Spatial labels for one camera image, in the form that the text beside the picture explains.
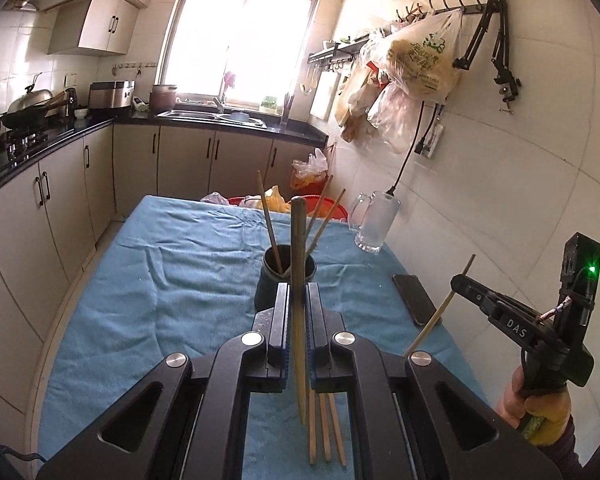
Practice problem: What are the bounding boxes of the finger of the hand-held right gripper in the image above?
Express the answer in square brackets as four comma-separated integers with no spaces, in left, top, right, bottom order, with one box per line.
[450,274,491,313]

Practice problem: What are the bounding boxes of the kitchen window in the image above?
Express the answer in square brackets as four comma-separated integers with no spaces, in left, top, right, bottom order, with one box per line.
[157,0,331,111]

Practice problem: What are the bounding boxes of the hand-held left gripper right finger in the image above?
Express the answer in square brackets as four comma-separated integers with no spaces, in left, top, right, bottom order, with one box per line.
[306,282,563,480]

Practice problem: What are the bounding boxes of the black kitchen countertop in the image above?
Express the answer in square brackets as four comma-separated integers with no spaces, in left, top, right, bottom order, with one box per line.
[0,110,329,201]

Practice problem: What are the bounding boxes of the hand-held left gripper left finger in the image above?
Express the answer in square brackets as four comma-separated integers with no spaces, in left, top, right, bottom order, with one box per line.
[35,282,293,480]

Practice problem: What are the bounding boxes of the printed yellow plastic bag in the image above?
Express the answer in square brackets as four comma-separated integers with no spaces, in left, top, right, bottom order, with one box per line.
[387,10,463,101]

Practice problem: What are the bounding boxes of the dark grey utensil holder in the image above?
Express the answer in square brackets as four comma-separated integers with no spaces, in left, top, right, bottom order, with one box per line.
[256,244,317,313]

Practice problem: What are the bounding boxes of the blue tablecloth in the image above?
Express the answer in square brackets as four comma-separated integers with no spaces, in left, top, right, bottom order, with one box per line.
[39,195,486,480]

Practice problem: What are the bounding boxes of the steel kitchen sink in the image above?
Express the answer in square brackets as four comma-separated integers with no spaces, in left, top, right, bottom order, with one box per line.
[157,109,268,128]

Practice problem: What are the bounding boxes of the black smartphone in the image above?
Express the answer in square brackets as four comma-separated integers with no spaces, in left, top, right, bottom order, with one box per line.
[392,274,443,328]

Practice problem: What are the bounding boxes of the steel wok lid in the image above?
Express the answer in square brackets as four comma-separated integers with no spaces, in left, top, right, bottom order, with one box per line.
[7,72,53,113]

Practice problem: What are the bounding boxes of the silver rice cooker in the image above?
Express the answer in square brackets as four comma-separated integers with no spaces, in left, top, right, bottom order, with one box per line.
[89,80,135,110]

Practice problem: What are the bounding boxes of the brown clay pot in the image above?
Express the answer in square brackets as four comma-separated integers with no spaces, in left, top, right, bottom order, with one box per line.
[150,85,178,113]

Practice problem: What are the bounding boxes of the clear glass mug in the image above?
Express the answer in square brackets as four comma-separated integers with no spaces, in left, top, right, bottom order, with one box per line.
[350,191,401,253]

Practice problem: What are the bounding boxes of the black gas stove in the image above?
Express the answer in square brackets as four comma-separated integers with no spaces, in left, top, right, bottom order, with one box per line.
[0,127,51,171]

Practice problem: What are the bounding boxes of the person's right hand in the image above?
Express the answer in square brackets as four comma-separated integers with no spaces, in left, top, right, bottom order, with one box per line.
[497,365,571,428]

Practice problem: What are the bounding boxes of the wall hook rail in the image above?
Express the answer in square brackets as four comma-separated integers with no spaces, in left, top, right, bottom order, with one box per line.
[395,0,491,18]

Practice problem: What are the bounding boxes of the white power strip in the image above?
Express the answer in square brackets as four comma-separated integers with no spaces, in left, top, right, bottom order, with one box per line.
[415,122,445,158]

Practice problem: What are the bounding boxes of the person's right forearm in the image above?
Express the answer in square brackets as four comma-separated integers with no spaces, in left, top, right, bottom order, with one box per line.
[532,417,597,480]

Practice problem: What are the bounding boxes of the hanging clear plastic bags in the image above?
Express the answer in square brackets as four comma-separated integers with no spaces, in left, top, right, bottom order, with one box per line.
[335,27,423,155]

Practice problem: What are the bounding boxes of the wall shelf rack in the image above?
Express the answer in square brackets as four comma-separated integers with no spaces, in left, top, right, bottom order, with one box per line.
[307,35,371,76]

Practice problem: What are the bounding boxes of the large red basin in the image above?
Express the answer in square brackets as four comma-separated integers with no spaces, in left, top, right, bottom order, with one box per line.
[300,195,352,221]

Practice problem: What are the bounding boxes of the beige upper kitchen cabinets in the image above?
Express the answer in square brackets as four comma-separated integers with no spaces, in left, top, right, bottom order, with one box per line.
[47,0,161,56]

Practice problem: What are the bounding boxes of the black power cable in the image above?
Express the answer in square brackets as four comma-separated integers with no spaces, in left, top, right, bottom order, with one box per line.
[385,100,441,197]

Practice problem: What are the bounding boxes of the orange trash bin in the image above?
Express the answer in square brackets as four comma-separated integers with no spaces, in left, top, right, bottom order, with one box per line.
[292,149,329,192]

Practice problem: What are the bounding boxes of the white cutting board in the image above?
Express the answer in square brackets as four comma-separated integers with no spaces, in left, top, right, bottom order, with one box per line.
[310,75,341,121]

